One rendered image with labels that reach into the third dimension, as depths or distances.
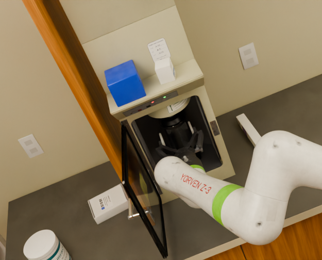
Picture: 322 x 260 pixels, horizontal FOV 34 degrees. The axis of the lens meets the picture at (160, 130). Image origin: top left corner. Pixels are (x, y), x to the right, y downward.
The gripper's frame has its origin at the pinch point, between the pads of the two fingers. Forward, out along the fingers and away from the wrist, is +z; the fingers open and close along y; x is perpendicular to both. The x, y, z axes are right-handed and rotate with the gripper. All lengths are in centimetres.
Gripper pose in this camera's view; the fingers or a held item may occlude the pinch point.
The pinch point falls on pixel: (175, 132)
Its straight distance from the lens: 200.1
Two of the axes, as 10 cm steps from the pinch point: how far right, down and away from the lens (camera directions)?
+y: -9.3, 3.8, 0.5
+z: -1.9, -5.6, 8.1
